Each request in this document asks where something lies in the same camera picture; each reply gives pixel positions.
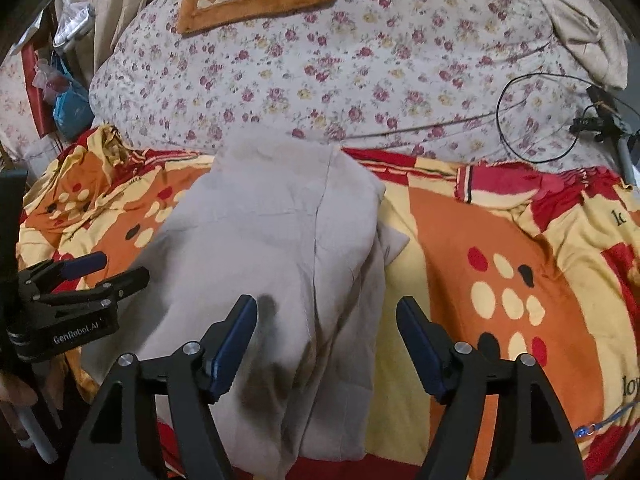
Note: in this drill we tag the beige cloth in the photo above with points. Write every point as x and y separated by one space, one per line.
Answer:
585 25

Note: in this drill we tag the red orange printed blanket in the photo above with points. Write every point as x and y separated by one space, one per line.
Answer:
450 240

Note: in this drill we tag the floral quilt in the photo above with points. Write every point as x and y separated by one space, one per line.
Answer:
375 50

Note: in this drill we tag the black clamp device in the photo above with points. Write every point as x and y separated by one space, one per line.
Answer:
592 124

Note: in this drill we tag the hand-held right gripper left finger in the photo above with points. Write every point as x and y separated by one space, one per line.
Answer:
231 347

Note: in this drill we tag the beige curtain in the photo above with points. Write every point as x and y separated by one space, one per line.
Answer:
120 5

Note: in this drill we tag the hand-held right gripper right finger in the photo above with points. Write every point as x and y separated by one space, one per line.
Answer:
421 350

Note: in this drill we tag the beige garment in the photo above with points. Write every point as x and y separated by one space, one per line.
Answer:
260 220

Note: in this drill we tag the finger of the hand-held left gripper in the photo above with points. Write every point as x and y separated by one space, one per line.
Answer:
115 287
87 262

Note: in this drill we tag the clear plastic bag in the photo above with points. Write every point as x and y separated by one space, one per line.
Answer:
75 22

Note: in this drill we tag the person's left hand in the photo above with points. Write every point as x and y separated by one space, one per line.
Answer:
15 392

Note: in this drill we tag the blue bag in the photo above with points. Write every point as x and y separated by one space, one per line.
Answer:
72 107

